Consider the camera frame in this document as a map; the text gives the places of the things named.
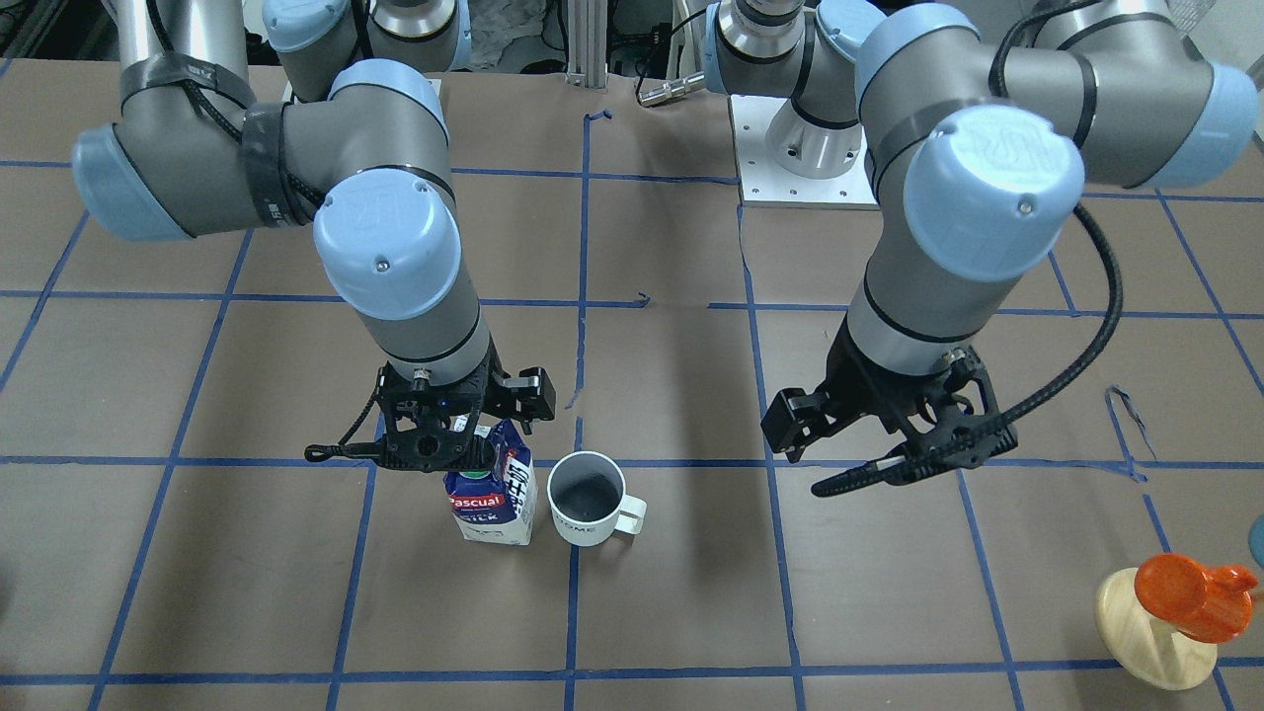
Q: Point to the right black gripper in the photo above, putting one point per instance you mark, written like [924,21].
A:
[526,388]

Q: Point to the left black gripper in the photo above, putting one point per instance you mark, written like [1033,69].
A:
[861,389]

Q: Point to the Pascal milk carton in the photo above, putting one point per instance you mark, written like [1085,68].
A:
[496,505]

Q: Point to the white HOME mug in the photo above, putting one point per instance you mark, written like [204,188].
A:
[587,493]

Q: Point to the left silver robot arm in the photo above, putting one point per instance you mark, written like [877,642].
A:
[978,154]

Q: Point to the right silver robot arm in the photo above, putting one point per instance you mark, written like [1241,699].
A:
[360,153]

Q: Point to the orange mug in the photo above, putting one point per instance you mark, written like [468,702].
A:
[1210,605]

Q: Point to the blue mug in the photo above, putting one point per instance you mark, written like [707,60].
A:
[1255,540]

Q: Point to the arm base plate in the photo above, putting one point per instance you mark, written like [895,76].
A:
[787,162]

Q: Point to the aluminium frame post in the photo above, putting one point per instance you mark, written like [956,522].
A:
[586,25]

